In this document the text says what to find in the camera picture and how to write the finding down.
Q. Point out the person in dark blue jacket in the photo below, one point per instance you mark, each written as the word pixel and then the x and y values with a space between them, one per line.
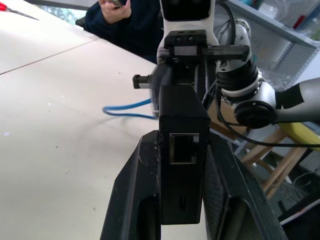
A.
pixel 140 32

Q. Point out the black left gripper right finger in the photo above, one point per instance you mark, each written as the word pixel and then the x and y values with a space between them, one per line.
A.
pixel 240 200

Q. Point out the grey metal shelf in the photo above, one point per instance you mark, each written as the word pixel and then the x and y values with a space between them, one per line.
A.
pixel 300 40

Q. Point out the red item on shelf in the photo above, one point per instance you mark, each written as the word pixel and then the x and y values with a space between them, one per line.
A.
pixel 299 21

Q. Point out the yellow object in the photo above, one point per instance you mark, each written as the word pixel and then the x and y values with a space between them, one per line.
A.
pixel 302 132

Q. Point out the wooden stool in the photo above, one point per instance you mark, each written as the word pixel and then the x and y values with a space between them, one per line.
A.
pixel 285 162

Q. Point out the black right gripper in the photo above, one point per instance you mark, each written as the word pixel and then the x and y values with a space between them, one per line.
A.
pixel 186 40

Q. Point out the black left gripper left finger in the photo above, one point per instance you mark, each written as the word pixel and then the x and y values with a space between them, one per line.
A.
pixel 135 190

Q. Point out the brown cardboard box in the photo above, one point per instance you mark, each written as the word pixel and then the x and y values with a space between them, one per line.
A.
pixel 227 117

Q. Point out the person's bare hand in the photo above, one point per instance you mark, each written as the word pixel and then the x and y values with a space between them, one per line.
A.
pixel 113 13

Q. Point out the small black box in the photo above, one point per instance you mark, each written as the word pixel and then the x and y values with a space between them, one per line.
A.
pixel 185 120

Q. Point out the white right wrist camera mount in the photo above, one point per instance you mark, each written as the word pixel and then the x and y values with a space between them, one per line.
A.
pixel 187 23

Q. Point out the small dark handheld object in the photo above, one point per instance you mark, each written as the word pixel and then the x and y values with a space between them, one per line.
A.
pixel 117 3

